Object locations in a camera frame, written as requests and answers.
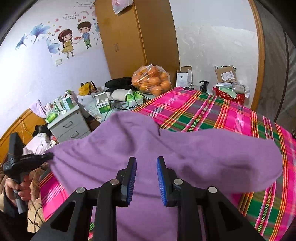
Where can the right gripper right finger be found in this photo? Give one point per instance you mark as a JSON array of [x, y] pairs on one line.
[[203, 214]]

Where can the white product box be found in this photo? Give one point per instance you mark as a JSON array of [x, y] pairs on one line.
[[184, 77]]

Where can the cartoon couple wall sticker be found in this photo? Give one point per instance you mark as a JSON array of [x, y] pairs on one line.
[[68, 40]]

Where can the black clothing pile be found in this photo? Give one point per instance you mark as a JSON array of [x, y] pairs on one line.
[[119, 83]]

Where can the grey zippered fabric wardrobe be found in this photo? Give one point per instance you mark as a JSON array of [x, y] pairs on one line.
[[277, 96]]

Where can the grey drawer nightstand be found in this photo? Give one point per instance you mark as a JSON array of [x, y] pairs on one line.
[[69, 126]]

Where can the green white milk carton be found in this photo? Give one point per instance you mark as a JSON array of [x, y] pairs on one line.
[[102, 102]]

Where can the white plastic bag on wardrobe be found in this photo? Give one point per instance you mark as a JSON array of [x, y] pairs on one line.
[[120, 5]]

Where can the purple fleece garment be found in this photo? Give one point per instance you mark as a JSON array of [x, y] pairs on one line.
[[230, 162]]

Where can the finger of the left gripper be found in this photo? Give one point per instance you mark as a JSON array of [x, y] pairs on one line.
[[44, 157]]

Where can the bag of oranges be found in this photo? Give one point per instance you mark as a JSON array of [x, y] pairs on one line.
[[151, 79]]

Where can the red box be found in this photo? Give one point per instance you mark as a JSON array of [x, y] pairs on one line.
[[239, 99]]

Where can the wooden wardrobe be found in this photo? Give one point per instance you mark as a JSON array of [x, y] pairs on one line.
[[142, 34]]

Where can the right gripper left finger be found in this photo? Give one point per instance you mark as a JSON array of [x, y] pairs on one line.
[[71, 221]]

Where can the person's left hand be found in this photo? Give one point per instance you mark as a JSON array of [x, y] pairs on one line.
[[23, 189]]

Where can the cardboard box with label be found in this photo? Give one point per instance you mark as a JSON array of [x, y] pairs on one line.
[[225, 74]]

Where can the pink plaid bed sheet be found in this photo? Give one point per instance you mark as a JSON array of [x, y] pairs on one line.
[[271, 211]]

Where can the yellow bag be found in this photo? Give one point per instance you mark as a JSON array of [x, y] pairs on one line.
[[87, 88]]

